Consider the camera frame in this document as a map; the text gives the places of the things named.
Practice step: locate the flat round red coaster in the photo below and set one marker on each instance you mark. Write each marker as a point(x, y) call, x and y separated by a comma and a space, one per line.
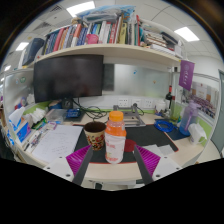
point(130, 146)

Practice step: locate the orange-capped drink bottle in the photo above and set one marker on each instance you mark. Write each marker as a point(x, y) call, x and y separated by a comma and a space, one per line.
point(115, 140)

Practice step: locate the white paper sheets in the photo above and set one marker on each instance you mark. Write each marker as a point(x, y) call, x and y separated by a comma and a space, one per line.
point(155, 149)

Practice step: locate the dark blue mouse pad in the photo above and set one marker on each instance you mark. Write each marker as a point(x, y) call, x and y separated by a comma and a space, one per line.
point(175, 134)

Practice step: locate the purple hanging banner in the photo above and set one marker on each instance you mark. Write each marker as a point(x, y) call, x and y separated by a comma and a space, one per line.
point(186, 75)

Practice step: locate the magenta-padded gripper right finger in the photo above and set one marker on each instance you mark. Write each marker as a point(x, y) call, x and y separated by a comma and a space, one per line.
point(166, 166)

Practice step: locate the white tissue pack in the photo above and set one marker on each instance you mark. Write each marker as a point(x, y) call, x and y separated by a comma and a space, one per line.
point(197, 133)

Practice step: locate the white open paper notebook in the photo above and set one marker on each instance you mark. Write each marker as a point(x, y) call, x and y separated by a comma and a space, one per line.
point(56, 143)

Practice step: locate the small blue electronic box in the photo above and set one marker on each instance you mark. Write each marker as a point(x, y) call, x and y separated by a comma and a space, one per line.
point(73, 113)

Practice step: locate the white shelf with books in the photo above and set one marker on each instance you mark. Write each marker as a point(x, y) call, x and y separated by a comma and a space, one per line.
point(110, 50)

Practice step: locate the black computer monitor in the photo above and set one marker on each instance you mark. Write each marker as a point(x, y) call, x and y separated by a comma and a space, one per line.
point(66, 76)

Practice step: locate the white crumpled tissues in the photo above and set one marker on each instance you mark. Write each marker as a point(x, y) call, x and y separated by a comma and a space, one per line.
point(37, 115)

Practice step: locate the brown floral cup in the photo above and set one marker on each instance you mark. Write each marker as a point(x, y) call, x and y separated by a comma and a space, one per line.
point(95, 136)

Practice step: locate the white wall power socket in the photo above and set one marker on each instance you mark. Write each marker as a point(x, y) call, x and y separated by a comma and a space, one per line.
point(137, 102)
point(148, 103)
point(124, 102)

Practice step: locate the dark wine bottle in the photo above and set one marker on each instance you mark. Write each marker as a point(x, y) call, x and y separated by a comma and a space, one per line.
point(169, 98)

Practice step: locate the clear plastic container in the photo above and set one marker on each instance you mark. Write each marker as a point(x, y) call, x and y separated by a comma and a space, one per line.
point(55, 115)

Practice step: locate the black red-edged desk mat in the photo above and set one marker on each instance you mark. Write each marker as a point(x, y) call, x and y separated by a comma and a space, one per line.
point(150, 135)

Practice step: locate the grey metal laptop stand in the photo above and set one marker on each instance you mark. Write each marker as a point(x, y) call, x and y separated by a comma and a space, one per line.
point(133, 120)

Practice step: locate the group photo poster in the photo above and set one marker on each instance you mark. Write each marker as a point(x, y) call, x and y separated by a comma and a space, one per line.
point(203, 100)

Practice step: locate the blue tissue box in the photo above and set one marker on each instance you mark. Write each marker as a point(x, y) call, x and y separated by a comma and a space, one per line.
point(21, 130)

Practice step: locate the white jar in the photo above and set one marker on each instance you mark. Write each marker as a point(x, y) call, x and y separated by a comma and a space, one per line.
point(160, 106)

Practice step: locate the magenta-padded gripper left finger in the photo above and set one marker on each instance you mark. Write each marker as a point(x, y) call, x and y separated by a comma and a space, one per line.
point(56, 166)

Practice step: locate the purple water bottle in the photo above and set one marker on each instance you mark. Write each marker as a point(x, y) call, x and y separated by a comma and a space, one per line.
point(186, 123)

